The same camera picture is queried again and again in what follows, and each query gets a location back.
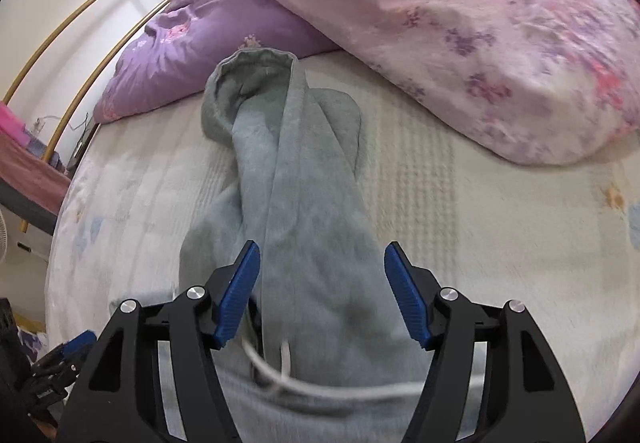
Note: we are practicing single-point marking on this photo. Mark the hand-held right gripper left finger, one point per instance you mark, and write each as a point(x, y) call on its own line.
point(239, 290)

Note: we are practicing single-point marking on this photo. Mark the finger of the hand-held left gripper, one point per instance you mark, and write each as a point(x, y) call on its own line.
point(75, 348)

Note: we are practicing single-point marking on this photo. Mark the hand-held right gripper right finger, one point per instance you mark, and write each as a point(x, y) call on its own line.
point(406, 290)

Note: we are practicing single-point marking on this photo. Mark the grey sweatpants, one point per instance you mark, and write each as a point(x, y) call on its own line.
point(305, 243)

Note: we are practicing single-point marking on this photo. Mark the white patterned bed sheet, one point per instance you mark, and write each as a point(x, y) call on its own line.
point(500, 233)

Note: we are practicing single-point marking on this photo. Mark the white fan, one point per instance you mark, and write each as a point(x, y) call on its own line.
point(2, 238)

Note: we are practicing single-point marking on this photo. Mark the pink box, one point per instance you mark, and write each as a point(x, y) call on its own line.
point(11, 123)

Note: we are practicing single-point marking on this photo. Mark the purple floral duvet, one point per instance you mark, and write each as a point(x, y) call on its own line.
point(400, 33)

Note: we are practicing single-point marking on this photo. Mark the wooden curved rack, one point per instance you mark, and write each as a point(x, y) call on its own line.
point(75, 48)

